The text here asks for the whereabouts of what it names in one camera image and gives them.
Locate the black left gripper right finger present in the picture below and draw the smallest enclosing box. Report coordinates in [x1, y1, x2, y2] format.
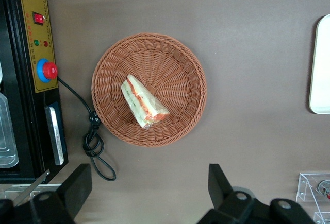
[197, 163, 317, 224]

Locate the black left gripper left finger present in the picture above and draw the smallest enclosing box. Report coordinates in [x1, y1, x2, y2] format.
[0, 163, 93, 224]

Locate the plastic-wrapped triangle sandwich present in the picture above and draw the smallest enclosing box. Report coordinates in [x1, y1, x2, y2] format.
[121, 74, 170, 130]

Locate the brown woven wicker basket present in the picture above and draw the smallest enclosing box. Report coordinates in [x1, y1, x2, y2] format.
[91, 32, 208, 148]

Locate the cream plastic tray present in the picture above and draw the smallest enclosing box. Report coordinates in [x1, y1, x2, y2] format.
[308, 13, 330, 114]

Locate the silver metal strip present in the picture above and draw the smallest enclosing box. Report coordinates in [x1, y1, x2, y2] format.
[12, 170, 51, 207]

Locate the clear acrylic box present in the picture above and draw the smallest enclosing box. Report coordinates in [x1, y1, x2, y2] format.
[312, 211, 330, 224]
[295, 172, 330, 212]

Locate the black sealing machine yellow panel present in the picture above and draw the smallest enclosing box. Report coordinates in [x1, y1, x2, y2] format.
[0, 0, 69, 185]

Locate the small metal can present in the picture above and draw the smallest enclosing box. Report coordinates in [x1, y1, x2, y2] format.
[316, 179, 330, 202]

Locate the red emergency stop button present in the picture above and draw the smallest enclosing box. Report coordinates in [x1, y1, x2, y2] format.
[36, 58, 58, 82]

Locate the silver metal handle bar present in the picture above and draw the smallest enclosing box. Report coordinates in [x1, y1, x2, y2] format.
[44, 107, 65, 166]

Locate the black power cable with plug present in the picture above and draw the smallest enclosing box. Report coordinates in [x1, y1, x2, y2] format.
[56, 76, 117, 181]

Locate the red rocker switch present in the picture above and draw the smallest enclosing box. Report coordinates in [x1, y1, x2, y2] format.
[32, 12, 46, 26]

